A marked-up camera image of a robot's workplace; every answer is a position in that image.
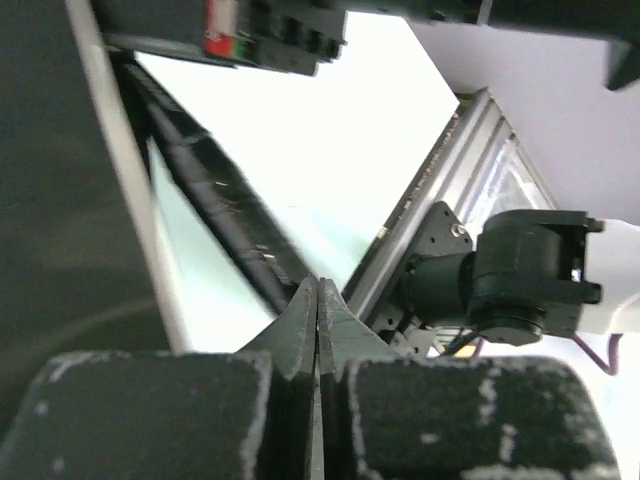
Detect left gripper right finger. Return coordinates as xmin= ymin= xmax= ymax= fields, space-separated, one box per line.
xmin=317 ymin=278 xmax=399 ymax=479

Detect black racket cover front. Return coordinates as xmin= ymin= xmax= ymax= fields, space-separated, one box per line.
xmin=0 ymin=0 xmax=311 ymax=426

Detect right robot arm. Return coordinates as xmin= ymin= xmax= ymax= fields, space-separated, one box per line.
xmin=93 ymin=1 xmax=639 ymax=346

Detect light green table mat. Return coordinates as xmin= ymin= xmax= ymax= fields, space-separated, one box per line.
xmin=139 ymin=13 xmax=457 ymax=352

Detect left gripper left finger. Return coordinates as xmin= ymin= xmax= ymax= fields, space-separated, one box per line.
xmin=244 ymin=276 xmax=318 ymax=479

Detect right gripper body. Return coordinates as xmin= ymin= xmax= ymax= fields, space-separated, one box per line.
xmin=91 ymin=0 xmax=639 ymax=90

